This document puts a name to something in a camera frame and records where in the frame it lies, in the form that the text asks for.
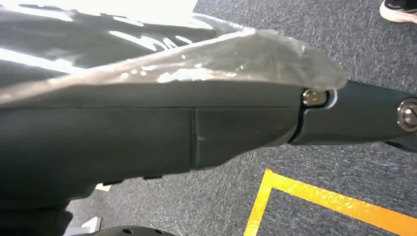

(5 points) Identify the white flat bracket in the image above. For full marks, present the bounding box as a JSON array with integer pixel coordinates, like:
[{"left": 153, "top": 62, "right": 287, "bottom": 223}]
[{"left": 63, "top": 216, "right": 102, "bottom": 236}]

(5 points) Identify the person's shoe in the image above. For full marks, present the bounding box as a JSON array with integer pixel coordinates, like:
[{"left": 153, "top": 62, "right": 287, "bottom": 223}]
[{"left": 379, "top": 0, "right": 417, "bottom": 24}]

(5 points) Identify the yellow floor tape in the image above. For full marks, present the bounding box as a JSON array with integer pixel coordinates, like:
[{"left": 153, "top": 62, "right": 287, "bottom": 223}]
[{"left": 243, "top": 168, "right": 417, "bottom": 236}]

